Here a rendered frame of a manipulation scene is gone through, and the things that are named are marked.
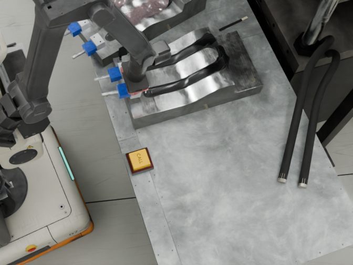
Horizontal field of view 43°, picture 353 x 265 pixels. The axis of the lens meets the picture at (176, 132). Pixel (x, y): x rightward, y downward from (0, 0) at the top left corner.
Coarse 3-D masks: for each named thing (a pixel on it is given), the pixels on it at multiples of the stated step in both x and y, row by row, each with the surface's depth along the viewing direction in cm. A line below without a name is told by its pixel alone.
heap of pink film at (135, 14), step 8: (112, 0) 174; (120, 0) 173; (128, 0) 174; (152, 0) 175; (160, 0) 176; (168, 0) 177; (136, 8) 171; (144, 8) 170; (152, 8) 172; (160, 8) 175; (128, 16) 170; (136, 16) 170; (144, 16) 171
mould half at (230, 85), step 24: (240, 48) 172; (168, 72) 163; (192, 72) 161; (240, 72) 168; (144, 96) 158; (168, 96) 159; (192, 96) 159; (216, 96) 161; (240, 96) 168; (144, 120) 158
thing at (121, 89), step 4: (120, 84) 150; (124, 84) 150; (116, 88) 151; (120, 88) 149; (124, 88) 149; (108, 92) 149; (112, 92) 149; (116, 92) 149; (120, 92) 149; (124, 92) 149; (140, 92) 150; (104, 96) 148; (120, 96) 149; (124, 96) 150; (128, 96) 151; (132, 96) 151; (136, 96) 152
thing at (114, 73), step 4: (120, 64) 160; (112, 68) 160; (116, 68) 160; (108, 72) 160; (112, 72) 160; (116, 72) 160; (120, 72) 159; (104, 76) 160; (108, 76) 160; (112, 76) 159; (116, 76) 159; (120, 76) 160; (112, 80) 160; (116, 80) 161
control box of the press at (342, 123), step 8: (352, 88) 185; (352, 96) 187; (344, 104) 195; (352, 104) 188; (336, 112) 202; (344, 112) 196; (352, 112) 195; (328, 120) 211; (336, 120) 205; (344, 120) 202; (320, 128) 221; (328, 128) 213; (336, 128) 209; (320, 136) 223; (328, 136) 217
